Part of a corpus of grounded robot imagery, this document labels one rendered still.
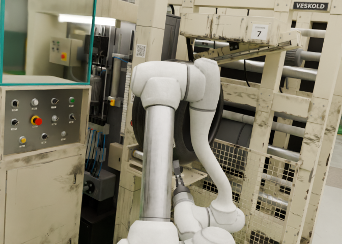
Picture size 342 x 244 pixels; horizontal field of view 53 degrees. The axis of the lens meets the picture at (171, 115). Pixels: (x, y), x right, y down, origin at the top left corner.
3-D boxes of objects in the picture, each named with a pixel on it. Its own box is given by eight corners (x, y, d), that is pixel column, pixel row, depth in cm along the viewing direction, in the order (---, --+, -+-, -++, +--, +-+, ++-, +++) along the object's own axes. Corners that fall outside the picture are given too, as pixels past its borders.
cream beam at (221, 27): (178, 35, 219) (181, 11, 216) (198, 38, 239) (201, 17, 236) (268, 45, 185) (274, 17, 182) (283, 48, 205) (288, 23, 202)
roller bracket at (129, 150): (123, 161, 205) (125, 145, 203) (163, 150, 237) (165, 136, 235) (127, 162, 203) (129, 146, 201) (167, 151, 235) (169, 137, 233)
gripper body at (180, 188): (172, 193, 146) (170, 178, 154) (175, 206, 151) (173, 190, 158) (189, 189, 146) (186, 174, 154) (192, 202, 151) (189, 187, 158)
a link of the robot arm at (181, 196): (175, 217, 146) (174, 206, 151) (196, 212, 146) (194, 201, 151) (172, 203, 141) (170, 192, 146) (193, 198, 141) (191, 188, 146)
